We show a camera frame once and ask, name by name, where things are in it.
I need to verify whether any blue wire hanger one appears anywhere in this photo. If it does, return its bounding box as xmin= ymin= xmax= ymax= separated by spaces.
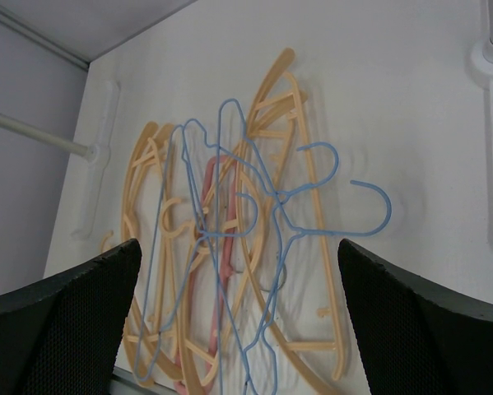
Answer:
xmin=121 ymin=121 xmax=215 ymax=389

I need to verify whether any blue wire hanger two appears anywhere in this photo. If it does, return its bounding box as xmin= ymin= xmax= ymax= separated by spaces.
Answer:
xmin=180 ymin=98 xmax=260 ymax=394

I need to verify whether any beige small hanger left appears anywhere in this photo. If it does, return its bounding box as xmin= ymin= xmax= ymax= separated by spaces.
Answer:
xmin=100 ymin=230 xmax=114 ymax=253

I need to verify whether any pink plastic hanger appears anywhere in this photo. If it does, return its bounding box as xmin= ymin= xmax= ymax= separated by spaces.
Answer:
xmin=174 ymin=156 xmax=238 ymax=394

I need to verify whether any blue wire hanger four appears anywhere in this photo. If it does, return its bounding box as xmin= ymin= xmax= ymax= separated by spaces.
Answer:
xmin=147 ymin=142 xmax=341 ymax=342

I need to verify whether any blue wire hanger three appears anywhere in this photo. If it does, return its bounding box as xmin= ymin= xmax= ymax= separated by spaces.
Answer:
xmin=244 ymin=180 xmax=393 ymax=394

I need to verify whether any beige plastic hanger far left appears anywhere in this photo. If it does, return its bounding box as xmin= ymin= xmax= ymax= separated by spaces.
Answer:
xmin=120 ymin=122 xmax=183 ymax=388

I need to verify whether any beige plastic hanger right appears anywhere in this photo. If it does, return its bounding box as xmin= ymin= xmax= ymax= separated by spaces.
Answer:
xmin=237 ymin=48 xmax=352 ymax=395

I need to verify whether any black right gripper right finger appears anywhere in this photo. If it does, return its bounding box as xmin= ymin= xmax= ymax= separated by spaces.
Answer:
xmin=337 ymin=239 xmax=493 ymax=394

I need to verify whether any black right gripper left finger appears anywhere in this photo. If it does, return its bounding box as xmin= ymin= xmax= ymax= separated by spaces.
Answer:
xmin=0 ymin=239 xmax=142 ymax=394

